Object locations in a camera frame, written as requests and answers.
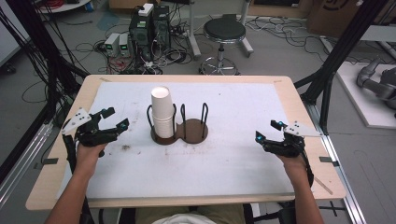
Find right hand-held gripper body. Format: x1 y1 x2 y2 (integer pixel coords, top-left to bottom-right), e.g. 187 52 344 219
262 119 324 158

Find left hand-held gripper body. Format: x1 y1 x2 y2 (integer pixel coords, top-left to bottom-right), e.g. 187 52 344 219
61 106 121 148

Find single white paper cup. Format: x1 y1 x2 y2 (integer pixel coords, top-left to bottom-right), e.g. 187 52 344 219
150 86 176 119

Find brown cup holder rack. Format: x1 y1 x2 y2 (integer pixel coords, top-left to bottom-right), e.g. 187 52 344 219
146 102 210 147

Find person's right hand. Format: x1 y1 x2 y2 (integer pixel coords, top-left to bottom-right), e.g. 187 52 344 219
275 153 308 182

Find person's left hand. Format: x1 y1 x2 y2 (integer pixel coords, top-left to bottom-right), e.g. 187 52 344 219
75 141 108 175

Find white table mat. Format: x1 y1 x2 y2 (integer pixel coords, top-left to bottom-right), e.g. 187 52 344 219
55 81 297 201

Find grey power supply unit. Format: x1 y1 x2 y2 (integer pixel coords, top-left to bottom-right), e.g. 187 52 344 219
118 33 132 58
104 32 121 58

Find white platform board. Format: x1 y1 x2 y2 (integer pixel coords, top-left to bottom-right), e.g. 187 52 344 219
335 61 396 131

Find black computer tower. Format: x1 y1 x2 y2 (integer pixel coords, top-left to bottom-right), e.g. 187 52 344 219
152 5 172 51
128 12 155 62

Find person's khaki trousers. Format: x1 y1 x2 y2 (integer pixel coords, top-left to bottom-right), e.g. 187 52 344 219
134 203 247 224

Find black round stool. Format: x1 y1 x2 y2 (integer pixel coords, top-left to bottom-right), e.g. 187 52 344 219
199 13 250 76

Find white box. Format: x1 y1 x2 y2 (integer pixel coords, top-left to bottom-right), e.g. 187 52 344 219
137 3 155 18

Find person's white shirt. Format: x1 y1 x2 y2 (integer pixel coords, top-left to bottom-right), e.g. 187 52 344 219
150 213 218 224

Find cardboard box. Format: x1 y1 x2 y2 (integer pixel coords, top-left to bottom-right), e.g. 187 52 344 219
305 0 396 39

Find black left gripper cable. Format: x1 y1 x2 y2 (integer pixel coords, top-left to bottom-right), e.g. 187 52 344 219
62 133 96 224

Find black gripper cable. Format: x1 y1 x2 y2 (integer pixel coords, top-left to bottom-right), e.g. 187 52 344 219
299 148 315 189
62 133 96 224

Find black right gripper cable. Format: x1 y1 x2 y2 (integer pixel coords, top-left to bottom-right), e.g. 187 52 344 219
299 148 315 189

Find aluminium rail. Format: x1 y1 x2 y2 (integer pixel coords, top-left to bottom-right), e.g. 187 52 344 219
0 121 54 208
304 102 368 224

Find tangle of floor cables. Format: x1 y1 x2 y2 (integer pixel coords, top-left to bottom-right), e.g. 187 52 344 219
73 3 204 76

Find black metal frame stand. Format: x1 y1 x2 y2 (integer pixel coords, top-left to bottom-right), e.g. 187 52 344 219
293 0 390 135
0 0 92 185

